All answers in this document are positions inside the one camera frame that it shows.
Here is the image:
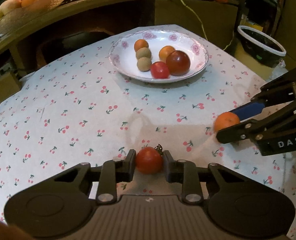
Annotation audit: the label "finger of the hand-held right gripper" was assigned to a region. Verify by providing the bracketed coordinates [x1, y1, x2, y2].
[216, 95, 296, 145]
[231, 65, 296, 121]

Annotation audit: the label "large red tomato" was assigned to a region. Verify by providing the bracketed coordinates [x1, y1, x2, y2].
[150, 61, 170, 80]

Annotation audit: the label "dark red plum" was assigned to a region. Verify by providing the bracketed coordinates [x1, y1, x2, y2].
[165, 50, 191, 77]

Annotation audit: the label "dark storage shelf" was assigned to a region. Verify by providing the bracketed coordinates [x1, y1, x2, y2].
[238, 0, 296, 55]

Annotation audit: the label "small orange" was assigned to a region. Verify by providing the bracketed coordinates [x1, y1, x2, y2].
[213, 112, 241, 133]
[158, 45, 176, 62]
[134, 39, 149, 52]

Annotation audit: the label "yellow apple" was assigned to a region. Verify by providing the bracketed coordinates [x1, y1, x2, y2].
[0, 0, 22, 23]

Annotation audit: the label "black bin with white rim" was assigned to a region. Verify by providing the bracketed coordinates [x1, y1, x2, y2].
[237, 25, 287, 68]

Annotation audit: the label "white floral plate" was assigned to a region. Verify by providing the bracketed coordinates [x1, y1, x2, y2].
[108, 29, 210, 84]

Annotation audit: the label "black trash bag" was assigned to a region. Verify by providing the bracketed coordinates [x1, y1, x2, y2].
[240, 28, 284, 68]

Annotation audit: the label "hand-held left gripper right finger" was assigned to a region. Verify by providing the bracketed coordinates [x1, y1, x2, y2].
[163, 150, 246, 205]

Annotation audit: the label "tan longan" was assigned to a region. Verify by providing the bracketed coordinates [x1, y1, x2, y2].
[136, 57, 152, 73]
[135, 47, 152, 60]

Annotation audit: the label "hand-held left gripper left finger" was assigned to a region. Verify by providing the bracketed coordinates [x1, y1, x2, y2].
[53, 149, 137, 205]

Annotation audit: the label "yellow cable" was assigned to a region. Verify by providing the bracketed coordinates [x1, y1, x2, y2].
[174, 0, 235, 52]

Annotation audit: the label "small stemmed red tomato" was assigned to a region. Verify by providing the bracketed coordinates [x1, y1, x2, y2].
[135, 144, 164, 175]

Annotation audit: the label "cherry print tablecloth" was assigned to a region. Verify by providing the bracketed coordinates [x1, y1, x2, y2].
[0, 24, 296, 233]

